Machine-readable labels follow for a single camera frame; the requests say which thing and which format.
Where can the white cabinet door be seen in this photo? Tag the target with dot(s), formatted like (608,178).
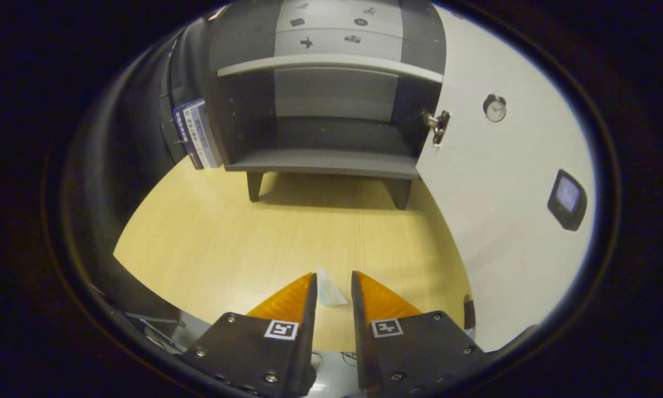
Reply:
(503,232)

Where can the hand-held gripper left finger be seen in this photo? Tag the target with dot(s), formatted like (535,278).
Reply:
(308,342)

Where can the blue and white books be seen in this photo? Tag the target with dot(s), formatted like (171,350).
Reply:
(199,135)

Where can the clear blue plastic item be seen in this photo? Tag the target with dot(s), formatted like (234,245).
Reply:
(329,290)

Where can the black backdrop cloth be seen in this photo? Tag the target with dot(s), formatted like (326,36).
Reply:
(116,166)

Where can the metal door hinge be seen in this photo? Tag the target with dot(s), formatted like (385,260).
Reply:
(439,124)

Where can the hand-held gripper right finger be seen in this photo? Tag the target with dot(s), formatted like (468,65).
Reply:
(358,342)

